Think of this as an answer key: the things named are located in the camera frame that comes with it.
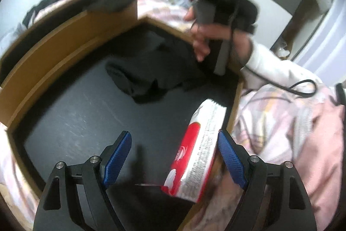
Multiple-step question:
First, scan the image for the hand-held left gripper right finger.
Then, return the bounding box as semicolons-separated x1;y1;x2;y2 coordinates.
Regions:
218;129;317;231

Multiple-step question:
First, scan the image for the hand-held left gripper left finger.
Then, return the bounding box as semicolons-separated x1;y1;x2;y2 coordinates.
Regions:
34;131;133;231

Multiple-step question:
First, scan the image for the red white tissue pack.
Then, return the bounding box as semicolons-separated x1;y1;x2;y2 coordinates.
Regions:
161;98;227;203

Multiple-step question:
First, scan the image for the brown box with black bottom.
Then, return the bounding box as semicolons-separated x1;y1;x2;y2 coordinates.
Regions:
0;17;245;231

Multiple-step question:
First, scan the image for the black cloth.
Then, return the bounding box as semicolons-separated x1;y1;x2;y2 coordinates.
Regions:
105;30;217;105

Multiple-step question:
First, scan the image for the person's right hand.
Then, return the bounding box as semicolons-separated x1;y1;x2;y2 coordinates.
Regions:
185;5;252;67

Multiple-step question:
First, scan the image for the dark grey cloth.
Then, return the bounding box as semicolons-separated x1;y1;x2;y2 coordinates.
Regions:
88;0;136;13

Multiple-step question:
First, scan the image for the pink plaid blanket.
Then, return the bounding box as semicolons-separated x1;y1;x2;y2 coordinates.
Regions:
0;0;346;231

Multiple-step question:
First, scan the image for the pink fleece clothing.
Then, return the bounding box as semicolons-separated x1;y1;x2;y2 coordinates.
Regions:
293;94;346;222

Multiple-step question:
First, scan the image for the white wardrobe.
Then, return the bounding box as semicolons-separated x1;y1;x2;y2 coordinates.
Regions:
293;0;346;80

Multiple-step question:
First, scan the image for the black garment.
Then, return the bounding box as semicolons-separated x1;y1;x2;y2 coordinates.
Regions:
22;0;77;26

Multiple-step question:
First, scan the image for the black cable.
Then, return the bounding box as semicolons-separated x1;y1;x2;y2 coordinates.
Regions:
243;66;317;98

